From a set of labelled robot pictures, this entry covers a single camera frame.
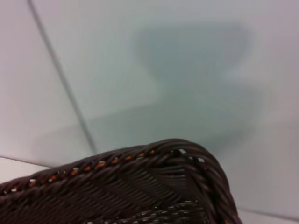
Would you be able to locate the orange woven plastic basket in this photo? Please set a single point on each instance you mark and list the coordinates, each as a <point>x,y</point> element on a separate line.
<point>100,165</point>

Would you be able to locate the dark brown woven basket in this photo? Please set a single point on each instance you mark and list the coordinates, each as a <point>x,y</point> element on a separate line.
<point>130,193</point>

